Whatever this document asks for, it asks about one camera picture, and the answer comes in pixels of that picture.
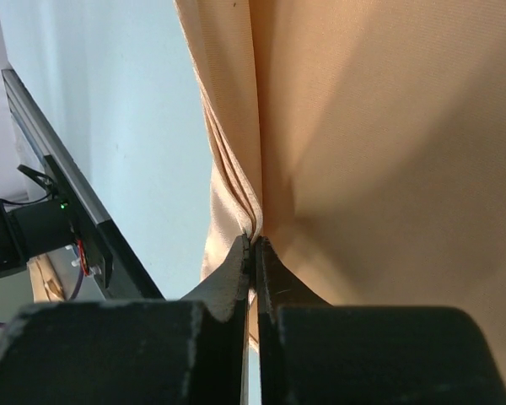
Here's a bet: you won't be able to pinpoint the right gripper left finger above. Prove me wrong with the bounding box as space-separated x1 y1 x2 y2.
0 236 250 404

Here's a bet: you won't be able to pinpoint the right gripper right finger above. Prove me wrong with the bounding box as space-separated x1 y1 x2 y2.
255 238 506 404

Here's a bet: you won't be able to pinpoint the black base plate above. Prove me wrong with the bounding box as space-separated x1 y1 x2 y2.
44 154 163 300

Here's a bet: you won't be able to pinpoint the aluminium front rail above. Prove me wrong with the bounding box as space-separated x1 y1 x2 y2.
2 69 110 224

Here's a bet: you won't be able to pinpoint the peach cloth napkin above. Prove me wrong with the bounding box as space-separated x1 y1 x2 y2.
172 0 506 309

